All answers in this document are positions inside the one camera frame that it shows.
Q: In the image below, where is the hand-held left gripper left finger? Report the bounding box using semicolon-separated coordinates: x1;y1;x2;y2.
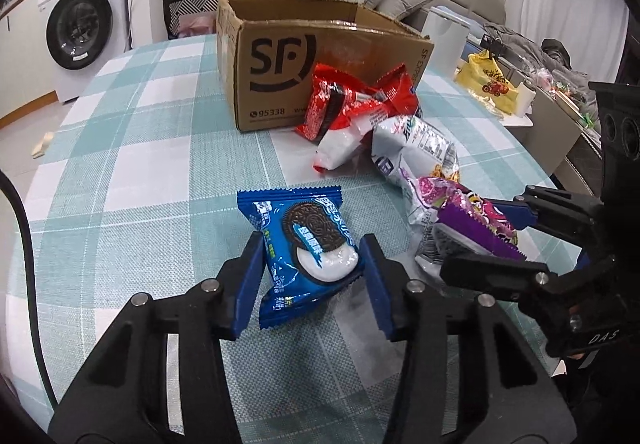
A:
47;231;266;444

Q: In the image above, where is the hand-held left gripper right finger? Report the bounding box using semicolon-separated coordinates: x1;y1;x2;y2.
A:
360;234;576;444

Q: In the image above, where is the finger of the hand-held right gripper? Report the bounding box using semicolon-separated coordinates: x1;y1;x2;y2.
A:
440;253;558;306
500;185;603;247

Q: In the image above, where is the purple snack packet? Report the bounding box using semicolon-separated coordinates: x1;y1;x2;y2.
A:
406;175;526;265

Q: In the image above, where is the silver snack packet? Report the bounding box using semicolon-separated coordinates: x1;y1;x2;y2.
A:
414;221;453;277

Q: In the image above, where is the blue cookie packet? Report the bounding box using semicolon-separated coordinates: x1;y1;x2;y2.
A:
236;185;367;330

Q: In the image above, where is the yellow noodle packet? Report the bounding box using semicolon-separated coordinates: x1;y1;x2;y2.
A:
427;165;460;184

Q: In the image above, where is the white snack packet printed label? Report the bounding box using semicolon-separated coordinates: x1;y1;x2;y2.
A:
371;115;460;187

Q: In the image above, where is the red cookie packet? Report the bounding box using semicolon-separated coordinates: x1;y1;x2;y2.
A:
294;64;353;142

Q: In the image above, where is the large red snack packet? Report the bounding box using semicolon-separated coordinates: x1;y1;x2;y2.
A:
312;65;420;175

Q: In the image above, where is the brown cardboard box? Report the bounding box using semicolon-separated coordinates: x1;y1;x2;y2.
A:
216;0;433;133

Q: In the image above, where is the beige storage box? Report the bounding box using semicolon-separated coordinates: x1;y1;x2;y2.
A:
535;89;583;175

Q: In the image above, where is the white paper roll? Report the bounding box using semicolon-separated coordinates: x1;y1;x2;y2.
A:
515;79;537;119

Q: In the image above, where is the yellow plastic bag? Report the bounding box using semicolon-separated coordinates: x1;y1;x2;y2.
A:
454;50;518;115

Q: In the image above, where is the green white checked tablecloth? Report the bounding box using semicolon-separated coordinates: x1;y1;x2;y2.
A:
0;31;583;430

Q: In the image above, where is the grey blanket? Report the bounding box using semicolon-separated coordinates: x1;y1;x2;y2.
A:
482;21;601;95

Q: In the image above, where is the white trash bin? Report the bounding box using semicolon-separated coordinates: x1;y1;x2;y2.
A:
422;6;471;70

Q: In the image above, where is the beige slipper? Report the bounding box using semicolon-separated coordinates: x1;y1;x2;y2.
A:
31;131;53;159

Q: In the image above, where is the pink bag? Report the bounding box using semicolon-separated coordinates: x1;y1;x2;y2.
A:
177;13;219;37

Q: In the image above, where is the black white patterned chair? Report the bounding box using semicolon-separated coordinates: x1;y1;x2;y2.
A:
162;0;237;41

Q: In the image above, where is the white kitchen cabinet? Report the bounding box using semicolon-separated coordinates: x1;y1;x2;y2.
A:
0;0;58;125

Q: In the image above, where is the black cable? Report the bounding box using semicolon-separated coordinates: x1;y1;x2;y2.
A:
0;169;56;405

